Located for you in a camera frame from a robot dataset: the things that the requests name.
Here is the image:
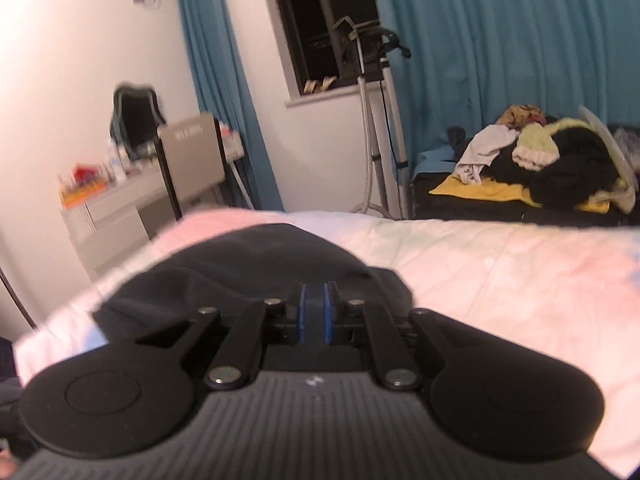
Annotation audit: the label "blue cloth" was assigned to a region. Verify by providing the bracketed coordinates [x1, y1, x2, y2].
[412, 149, 458, 181]

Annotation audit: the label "black sofa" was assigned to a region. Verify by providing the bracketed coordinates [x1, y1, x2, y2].
[410, 125, 640, 228]

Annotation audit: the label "narrow blue curtain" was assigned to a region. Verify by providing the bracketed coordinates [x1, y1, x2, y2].
[172, 0, 286, 211]

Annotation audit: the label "beige chair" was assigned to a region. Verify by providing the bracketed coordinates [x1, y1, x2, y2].
[156, 112, 251, 223]

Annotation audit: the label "pale padded cloth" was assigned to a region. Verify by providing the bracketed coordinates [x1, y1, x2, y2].
[577, 105, 640, 213]

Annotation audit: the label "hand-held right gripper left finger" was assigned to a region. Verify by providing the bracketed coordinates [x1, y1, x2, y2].
[135, 282, 307, 391]

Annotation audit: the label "white shirt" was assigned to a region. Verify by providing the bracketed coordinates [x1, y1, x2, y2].
[455, 125, 521, 186]

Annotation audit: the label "dark grey pants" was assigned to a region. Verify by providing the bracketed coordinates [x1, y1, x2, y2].
[92, 222, 413, 356]

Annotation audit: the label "standing garment steamer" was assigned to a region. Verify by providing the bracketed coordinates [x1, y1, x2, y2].
[330, 16, 413, 218]

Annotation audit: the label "white windowsill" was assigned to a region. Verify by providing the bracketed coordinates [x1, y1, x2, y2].
[285, 85, 366, 108]

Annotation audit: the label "brown patterned garment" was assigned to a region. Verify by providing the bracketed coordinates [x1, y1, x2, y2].
[496, 104, 548, 131]

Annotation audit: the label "black garment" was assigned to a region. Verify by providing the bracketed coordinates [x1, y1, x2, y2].
[495, 127, 626, 208]

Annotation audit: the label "dark window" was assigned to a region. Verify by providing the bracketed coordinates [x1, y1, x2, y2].
[267, 0, 396, 96]

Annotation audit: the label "yellow towel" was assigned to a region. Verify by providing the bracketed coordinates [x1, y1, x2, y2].
[429, 177, 611, 213]

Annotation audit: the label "small black cloth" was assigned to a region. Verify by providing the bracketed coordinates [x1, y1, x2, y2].
[446, 126, 471, 153]

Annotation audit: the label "light green garment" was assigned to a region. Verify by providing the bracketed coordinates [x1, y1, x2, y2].
[512, 117, 593, 171]

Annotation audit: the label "grey plastic bag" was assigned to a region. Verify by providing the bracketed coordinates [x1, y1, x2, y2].
[612, 127, 640, 171]

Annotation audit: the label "pastel bed sheet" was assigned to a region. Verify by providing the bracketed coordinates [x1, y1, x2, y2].
[12, 207, 640, 478]

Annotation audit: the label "white desk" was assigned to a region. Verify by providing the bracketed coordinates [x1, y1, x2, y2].
[60, 152, 246, 281]

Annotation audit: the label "orange box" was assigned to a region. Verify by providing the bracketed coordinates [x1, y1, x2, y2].
[60, 182, 108, 208]

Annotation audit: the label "wide blue curtain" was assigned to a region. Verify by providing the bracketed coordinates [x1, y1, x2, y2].
[367, 0, 640, 186]

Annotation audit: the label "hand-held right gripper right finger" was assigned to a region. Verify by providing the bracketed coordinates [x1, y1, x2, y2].
[324, 282, 451, 391]

